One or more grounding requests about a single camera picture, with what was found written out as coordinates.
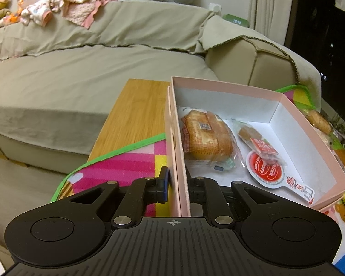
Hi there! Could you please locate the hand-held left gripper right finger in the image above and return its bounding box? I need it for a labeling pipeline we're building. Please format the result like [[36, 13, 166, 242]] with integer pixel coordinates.
[[186, 175, 279, 226]]

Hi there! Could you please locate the pink knit garment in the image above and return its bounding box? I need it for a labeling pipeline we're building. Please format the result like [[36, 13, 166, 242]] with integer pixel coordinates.
[[62, 0, 118, 29]]

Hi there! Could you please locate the wooden table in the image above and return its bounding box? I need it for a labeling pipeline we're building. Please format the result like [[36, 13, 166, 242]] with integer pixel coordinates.
[[88, 78, 173, 161]]

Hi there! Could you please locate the beige sofa cover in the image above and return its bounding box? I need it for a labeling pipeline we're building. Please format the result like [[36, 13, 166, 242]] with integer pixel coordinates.
[[0, 0, 322, 98]]

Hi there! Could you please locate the green digital clock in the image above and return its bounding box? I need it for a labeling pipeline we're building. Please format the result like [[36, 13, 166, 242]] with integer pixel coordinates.
[[223, 14, 249, 27]]

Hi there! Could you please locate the clear bread packet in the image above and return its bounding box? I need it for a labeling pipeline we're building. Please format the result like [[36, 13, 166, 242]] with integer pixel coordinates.
[[303, 109, 334, 138]]

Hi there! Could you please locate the dark glass window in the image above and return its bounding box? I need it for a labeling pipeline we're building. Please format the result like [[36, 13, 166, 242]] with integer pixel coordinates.
[[285, 0, 345, 107]]

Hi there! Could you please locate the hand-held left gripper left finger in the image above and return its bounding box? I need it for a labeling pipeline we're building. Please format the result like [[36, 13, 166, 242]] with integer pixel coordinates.
[[69, 166, 171, 227]]

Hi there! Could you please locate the cream curtain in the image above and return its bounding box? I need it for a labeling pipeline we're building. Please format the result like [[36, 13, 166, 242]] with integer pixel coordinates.
[[249, 0, 296, 46]]

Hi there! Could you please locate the floral white baby garment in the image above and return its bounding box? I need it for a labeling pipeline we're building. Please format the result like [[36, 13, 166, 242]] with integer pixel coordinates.
[[20, 0, 54, 26]]

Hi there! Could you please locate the orange patterned cloth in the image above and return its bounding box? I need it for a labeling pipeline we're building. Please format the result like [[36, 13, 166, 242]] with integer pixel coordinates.
[[0, 10, 22, 25]]

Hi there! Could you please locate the large bread packet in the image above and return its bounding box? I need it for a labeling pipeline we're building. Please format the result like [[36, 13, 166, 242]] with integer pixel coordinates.
[[177, 106, 239, 173]]

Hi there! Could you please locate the pink cardboard box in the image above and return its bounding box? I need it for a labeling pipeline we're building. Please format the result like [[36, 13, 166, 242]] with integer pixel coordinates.
[[171, 76, 345, 217]]

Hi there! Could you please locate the colourful play mat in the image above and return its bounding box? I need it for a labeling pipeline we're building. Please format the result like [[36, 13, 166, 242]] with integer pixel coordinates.
[[50, 83, 345, 268]]

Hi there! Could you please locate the small red label cake packet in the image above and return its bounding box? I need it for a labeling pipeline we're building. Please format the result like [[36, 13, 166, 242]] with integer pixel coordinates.
[[231, 118, 279, 161]]

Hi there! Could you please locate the beige sofa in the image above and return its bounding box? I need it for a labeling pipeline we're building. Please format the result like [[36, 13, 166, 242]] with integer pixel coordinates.
[[0, 0, 322, 176]]

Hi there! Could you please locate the white packet red round label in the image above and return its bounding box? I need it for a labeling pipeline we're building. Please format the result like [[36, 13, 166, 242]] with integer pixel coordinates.
[[243, 148, 317, 207]]

